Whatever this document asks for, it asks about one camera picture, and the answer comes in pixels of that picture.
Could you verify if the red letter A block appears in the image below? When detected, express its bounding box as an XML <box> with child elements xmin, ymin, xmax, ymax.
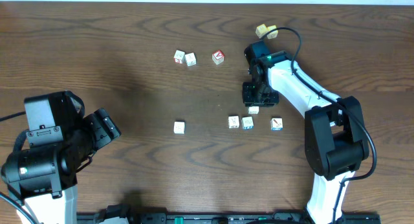
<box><xmin>212</xmin><ymin>50</ymin><xmax>225</xmax><ymax>65</ymax></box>

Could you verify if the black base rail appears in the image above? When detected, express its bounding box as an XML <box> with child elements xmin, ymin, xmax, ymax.
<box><xmin>76</xmin><ymin>204</ymin><xmax>382</xmax><ymax>224</ymax></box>

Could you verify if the plain white block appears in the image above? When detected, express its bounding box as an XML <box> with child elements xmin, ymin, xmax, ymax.
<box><xmin>248</xmin><ymin>106</ymin><xmax>259</xmax><ymax>115</ymax></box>

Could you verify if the yellow block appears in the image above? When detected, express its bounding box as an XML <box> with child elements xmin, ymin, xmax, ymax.
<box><xmin>267</xmin><ymin>25</ymin><xmax>278</xmax><ymax>39</ymax></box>
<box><xmin>256</xmin><ymin>24</ymin><xmax>268</xmax><ymax>38</ymax></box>

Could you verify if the white block teal side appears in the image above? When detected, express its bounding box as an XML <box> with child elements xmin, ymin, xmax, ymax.
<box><xmin>173</xmin><ymin>121</ymin><xmax>186</xmax><ymax>134</ymax></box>

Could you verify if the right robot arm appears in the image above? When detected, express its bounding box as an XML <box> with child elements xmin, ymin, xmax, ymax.
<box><xmin>242</xmin><ymin>40</ymin><xmax>380</xmax><ymax>223</ymax></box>

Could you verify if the white block blue side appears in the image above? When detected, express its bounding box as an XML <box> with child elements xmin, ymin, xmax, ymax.
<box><xmin>184</xmin><ymin>52</ymin><xmax>197</xmax><ymax>66</ymax></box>

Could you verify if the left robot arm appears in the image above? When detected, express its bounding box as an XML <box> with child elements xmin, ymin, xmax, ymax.
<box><xmin>1</xmin><ymin>108</ymin><xmax>121</xmax><ymax>223</ymax></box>

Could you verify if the yellow block left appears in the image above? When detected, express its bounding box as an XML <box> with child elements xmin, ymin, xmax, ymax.
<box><xmin>256</xmin><ymin>24</ymin><xmax>268</xmax><ymax>38</ymax></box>

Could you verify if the white block red number three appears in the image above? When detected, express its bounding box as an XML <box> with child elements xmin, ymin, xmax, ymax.
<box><xmin>173</xmin><ymin>50</ymin><xmax>185</xmax><ymax>64</ymax></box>

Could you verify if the yellow block right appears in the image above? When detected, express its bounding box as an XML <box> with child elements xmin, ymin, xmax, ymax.
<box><xmin>267</xmin><ymin>25</ymin><xmax>278</xmax><ymax>39</ymax></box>

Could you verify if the white block blue pencil picture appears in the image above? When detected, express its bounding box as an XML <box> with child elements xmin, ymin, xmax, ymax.
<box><xmin>270</xmin><ymin>118</ymin><xmax>283</xmax><ymax>131</ymax></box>

